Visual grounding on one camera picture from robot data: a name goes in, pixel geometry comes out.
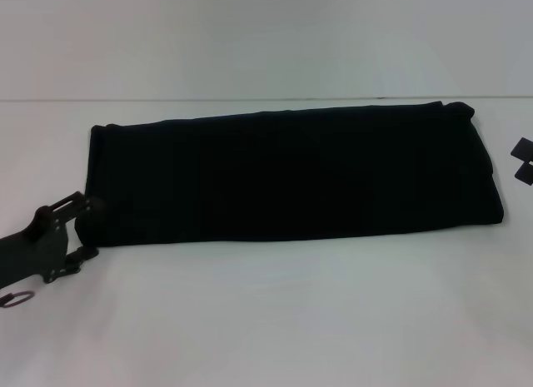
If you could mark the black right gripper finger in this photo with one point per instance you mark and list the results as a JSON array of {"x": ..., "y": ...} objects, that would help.
[
  {"x": 522, "y": 147},
  {"x": 525, "y": 175}
]

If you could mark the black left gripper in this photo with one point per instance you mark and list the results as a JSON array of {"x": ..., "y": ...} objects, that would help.
[{"x": 29, "y": 245}]

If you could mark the black shirt with FREE print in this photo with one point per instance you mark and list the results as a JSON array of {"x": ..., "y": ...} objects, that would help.
[{"x": 291, "y": 175}]

